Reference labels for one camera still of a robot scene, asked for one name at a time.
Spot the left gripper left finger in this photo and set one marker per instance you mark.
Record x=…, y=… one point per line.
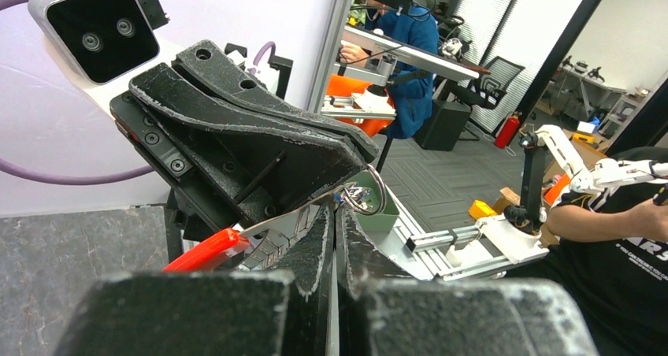
x=292, y=319

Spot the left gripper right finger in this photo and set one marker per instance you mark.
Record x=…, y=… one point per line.
x=360, y=267

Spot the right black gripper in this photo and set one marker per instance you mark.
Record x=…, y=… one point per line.
x=232, y=151

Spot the metal key holder red handle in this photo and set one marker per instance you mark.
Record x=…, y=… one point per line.
x=264, y=243

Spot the person in blue jacket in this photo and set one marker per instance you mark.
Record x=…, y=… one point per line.
x=414, y=31

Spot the red fire extinguisher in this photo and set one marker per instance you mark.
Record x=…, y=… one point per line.
x=507, y=130

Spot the person in black shirt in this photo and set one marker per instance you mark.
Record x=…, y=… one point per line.
x=612, y=258

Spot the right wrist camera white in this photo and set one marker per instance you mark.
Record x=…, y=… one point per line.
x=100, y=45

